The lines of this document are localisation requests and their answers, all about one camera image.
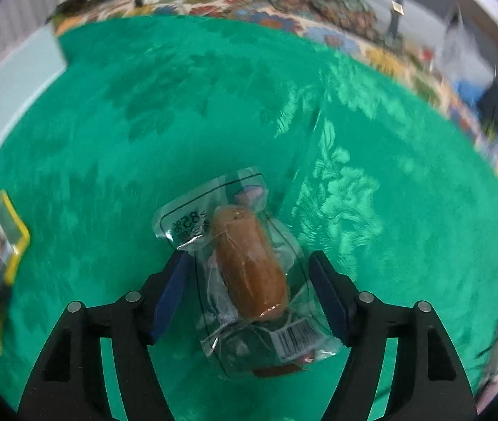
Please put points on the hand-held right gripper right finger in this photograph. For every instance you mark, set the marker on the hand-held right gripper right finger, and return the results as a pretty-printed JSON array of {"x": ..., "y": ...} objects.
[{"x": 330, "y": 298}]

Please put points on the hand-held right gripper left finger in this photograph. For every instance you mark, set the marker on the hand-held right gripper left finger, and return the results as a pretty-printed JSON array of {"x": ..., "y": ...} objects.
[{"x": 170, "y": 289}]

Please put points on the brown sausage clear packet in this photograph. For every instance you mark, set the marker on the brown sausage clear packet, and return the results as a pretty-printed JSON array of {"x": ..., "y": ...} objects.
[{"x": 249, "y": 267}]

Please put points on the green patterned blanket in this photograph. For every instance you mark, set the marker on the green patterned blanket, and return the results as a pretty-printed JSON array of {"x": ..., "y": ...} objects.
[{"x": 143, "y": 140}]

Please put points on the blue cloth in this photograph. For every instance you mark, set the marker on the blue cloth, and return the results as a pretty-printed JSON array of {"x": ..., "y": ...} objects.
[{"x": 468, "y": 93}]

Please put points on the clear plastic bag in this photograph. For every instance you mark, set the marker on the clear plastic bag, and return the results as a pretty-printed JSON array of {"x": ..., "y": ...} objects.
[{"x": 464, "y": 48}]

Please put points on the dark floral cloth bundle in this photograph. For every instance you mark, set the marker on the dark floral cloth bundle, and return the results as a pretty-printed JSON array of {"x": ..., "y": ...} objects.
[{"x": 328, "y": 4}]

